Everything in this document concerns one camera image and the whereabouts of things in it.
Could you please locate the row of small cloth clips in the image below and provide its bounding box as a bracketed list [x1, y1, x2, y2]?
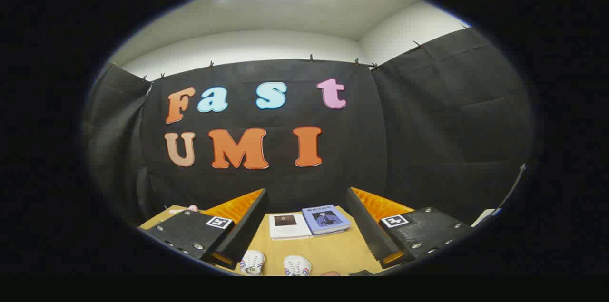
[112, 40, 471, 81]

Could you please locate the blue book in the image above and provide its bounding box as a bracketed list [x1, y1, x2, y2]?
[302, 205, 352, 236]

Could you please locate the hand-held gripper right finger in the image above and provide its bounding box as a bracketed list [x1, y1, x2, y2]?
[346, 187, 476, 268]

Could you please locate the white device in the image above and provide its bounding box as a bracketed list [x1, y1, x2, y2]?
[471, 208, 498, 227]

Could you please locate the white book with dark photo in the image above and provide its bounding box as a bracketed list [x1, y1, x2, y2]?
[269, 213, 313, 241]

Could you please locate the white striped canvas shoe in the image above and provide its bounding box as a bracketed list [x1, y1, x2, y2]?
[283, 255, 313, 277]
[239, 250, 267, 276]

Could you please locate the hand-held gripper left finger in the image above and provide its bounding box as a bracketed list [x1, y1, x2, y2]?
[138, 188, 269, 270]

